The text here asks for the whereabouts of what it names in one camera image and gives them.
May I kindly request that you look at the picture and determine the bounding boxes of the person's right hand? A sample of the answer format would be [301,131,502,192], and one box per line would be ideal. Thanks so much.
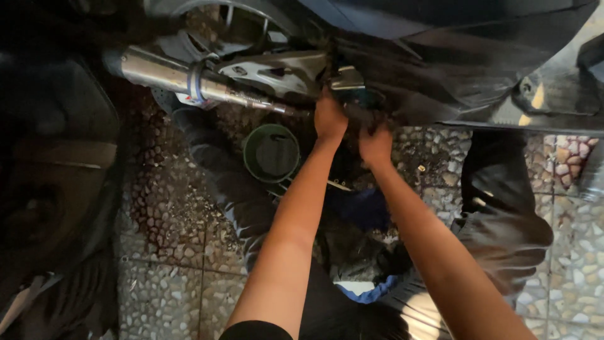
[358,122,395,170]

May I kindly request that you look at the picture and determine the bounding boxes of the person's left hand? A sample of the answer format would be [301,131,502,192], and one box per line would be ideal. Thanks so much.
[313,87,349,143]

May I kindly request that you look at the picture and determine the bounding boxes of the silver motorcycle footpeg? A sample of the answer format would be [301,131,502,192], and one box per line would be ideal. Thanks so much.
[329,65,366,91]

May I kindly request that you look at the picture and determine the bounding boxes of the green plastic bucket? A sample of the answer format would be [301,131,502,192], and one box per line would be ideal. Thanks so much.
[242,124,301,184]

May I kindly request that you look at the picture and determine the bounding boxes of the dark blue cloth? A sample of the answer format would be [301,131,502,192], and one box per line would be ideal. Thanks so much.
[326,188,392,232]

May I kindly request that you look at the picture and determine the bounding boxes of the black motorcycle body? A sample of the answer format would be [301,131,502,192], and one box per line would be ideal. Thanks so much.
[297,0,604,135]

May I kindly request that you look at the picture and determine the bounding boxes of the motorcycle rear wheel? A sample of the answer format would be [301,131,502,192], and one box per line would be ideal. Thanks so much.
[142,0,303,53]

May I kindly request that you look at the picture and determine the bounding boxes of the chrome motorcycle exhaust pipe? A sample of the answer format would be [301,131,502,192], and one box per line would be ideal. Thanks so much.
[103,45,307,118]

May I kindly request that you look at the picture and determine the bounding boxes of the person's black trousers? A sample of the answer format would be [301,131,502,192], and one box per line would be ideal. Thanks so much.
[156,90,554,340]

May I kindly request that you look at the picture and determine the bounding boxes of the person's black shirt sleeve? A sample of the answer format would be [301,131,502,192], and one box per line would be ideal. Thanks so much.
[219,320,294,340]

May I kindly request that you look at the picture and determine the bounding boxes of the dark parked motorcycle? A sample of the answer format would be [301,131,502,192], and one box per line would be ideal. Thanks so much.
[0,0,124,340]

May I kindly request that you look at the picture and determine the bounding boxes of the grey metal swingarm bracket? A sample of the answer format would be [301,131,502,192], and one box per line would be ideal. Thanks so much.
[218,51,328,100]

